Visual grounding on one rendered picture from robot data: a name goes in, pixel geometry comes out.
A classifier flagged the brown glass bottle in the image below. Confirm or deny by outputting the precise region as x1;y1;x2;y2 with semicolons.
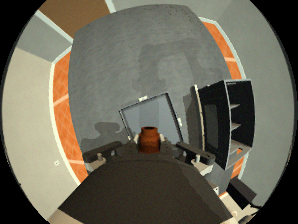
139;127;160;154

